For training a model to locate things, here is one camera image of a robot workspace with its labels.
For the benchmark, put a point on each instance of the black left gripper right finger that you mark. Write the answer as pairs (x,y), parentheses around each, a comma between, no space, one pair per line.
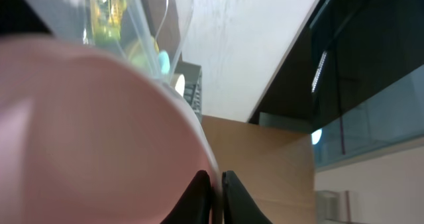
(238,205)

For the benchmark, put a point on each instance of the clear plastic bin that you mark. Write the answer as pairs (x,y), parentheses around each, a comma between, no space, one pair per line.
(148,27)

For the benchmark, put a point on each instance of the white cup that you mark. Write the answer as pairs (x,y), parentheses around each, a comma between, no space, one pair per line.
(178,82)

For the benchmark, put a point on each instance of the light blue bowl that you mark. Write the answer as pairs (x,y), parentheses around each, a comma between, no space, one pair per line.
(164,62)

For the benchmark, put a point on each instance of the grey dishwasher rack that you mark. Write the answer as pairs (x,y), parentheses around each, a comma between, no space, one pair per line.
(193,85)

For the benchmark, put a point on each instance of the pink white small bowl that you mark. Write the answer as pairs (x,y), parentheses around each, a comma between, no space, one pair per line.
(85,138)

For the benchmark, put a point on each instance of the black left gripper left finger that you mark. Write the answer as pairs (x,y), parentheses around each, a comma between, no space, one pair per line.
(194,206)

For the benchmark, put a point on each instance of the wooden partition board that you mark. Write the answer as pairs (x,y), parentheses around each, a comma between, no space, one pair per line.
(274,165)

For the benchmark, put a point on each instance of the green orange snack wrapper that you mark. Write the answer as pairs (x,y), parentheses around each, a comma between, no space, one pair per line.
(106,20)

